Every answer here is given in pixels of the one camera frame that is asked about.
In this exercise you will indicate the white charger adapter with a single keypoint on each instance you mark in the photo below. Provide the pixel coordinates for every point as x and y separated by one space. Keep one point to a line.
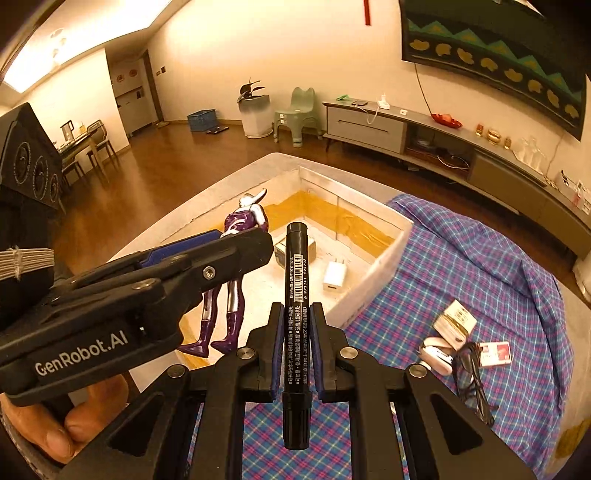
337 277

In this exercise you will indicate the dark patterned wall hanging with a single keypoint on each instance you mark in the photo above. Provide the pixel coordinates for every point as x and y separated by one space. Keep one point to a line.
485 41

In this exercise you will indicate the small beige cardboard box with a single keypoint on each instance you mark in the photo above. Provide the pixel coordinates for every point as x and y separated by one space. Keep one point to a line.
279 251

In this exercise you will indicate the black floor scale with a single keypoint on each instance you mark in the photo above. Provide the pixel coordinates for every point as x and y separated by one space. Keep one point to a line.
216 130

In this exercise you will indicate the blue plastic basket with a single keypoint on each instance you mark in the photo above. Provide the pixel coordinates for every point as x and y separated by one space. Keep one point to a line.
202 121

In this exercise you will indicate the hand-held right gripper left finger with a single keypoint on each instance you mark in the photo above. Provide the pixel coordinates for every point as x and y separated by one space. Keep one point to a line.
276 346

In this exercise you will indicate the black eyeglasses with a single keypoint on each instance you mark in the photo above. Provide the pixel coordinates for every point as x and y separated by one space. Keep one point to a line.
472 369

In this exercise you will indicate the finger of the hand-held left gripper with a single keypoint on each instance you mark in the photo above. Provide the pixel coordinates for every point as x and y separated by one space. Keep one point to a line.
221 258
184 247

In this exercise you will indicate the clear glass bottles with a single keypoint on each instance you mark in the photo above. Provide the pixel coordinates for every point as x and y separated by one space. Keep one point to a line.
528 154

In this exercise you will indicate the grey tv cabinet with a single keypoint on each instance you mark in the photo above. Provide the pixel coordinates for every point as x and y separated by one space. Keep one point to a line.
364 124

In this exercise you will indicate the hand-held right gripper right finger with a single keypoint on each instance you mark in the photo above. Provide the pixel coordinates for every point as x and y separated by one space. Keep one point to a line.
317 350

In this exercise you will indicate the green plastic chair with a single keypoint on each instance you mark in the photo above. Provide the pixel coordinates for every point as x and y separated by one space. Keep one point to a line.
302 104

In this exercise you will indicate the black marker pen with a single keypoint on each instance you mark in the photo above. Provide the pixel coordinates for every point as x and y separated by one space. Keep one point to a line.
295 300

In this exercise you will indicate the red white card packet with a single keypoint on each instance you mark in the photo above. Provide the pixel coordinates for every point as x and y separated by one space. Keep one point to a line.
498 353

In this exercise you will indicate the white cylindrical bin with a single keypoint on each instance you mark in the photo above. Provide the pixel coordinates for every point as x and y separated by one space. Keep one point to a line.
254 120

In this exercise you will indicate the blue plaid cloth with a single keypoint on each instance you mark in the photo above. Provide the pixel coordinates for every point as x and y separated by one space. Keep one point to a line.
461 258

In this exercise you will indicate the person's left hand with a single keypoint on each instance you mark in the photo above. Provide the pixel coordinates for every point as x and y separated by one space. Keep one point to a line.
92 406

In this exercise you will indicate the dark leafy plant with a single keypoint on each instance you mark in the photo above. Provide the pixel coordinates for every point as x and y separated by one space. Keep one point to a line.
249 90

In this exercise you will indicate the ceiling light panel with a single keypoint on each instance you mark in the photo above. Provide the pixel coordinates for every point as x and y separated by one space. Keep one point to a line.
69 41

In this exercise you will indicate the wooden dining chair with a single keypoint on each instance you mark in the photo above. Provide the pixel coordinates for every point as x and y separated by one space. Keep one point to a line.
104 147

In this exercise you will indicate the gold ornaments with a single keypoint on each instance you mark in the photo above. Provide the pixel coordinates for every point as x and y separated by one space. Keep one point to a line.
494 136

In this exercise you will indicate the purple silver action figure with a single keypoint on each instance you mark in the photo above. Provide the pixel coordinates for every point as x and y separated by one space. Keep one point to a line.
233 304

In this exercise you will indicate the white foam storage box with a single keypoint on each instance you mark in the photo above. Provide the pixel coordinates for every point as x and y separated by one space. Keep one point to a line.
240 184

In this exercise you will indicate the red fruit tray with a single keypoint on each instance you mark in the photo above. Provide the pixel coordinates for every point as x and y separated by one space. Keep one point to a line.
445 121

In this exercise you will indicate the red hanging ornament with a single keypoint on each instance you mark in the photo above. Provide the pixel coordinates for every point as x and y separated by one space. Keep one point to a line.
367 11

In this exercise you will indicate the wooden dining table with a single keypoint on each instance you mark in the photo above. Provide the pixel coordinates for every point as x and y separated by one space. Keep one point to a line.
76 143

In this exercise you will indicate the small white carton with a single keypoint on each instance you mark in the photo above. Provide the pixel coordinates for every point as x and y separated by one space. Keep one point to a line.
455 323

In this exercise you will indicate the white hallway cabinet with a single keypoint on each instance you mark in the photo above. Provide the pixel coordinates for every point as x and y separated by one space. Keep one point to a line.
131 106

